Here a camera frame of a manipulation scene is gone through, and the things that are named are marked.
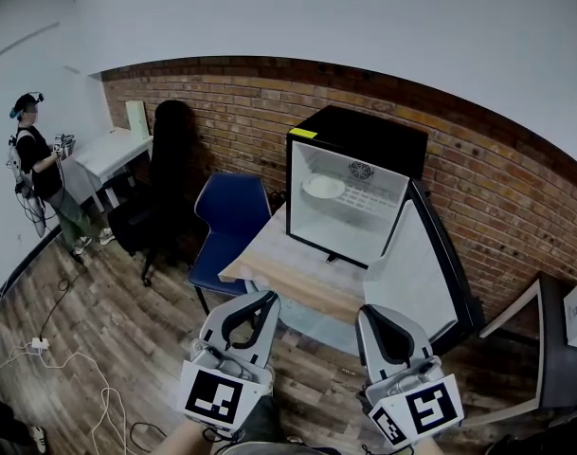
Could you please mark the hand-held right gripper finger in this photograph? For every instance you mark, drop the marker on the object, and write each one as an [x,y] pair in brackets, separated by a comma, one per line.
[367,344]
[418,341]

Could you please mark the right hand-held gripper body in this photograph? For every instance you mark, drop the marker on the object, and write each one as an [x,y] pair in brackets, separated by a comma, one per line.
[430,408]

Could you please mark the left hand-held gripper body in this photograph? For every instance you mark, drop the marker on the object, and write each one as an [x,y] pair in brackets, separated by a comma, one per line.
[212,396]

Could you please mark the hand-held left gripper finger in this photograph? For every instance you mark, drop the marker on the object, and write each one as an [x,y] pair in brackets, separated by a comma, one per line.
[273,320]
[217,320]

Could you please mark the white plate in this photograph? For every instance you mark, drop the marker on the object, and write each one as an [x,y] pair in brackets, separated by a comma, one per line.
[323,187]

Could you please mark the black mini fridge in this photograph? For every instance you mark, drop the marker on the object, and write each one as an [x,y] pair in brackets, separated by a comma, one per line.
[364,131]

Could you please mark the person's left forearm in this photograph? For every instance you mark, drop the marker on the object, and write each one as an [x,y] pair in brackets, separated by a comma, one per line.
[181,439]

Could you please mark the person's right forearm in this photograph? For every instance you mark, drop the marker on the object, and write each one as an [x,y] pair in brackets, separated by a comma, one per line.
[427,447]

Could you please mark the person's grey shorts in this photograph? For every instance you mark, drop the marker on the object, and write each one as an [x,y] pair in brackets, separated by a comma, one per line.
[264,424]

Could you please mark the blue padded chair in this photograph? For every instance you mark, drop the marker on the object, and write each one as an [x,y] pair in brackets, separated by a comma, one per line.
[228,206]

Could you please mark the black office chair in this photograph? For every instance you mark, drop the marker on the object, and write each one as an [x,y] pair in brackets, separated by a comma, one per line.
[172,159]

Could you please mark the white power strip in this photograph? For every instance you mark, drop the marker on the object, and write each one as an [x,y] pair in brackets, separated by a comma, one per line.
[40,343]

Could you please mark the white striped sneaker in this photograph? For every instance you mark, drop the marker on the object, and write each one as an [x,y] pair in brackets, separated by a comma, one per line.
[38,439]

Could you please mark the white desk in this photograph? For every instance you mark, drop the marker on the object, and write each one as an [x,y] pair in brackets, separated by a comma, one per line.
[113,152]

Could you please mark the white board panel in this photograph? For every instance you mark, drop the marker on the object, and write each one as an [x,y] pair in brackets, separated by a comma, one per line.
[137,119]

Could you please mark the dark table with white frame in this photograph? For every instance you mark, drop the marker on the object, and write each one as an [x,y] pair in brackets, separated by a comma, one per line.
[555,349]

